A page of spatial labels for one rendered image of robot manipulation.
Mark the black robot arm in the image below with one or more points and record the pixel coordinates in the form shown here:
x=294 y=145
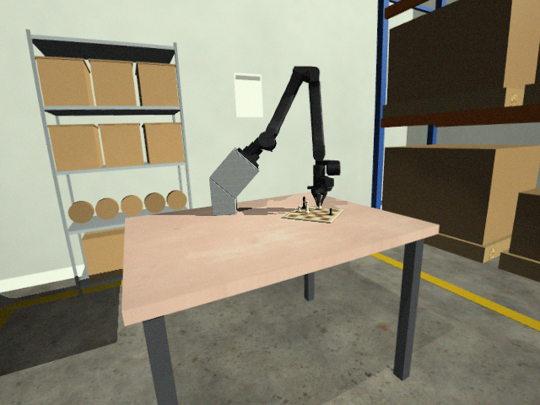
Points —
x=266 y=140

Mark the brown and cream chessboard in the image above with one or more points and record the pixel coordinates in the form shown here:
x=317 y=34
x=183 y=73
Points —
x=315 y=214

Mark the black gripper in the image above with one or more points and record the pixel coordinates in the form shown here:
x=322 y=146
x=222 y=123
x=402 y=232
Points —
x=321 y=194

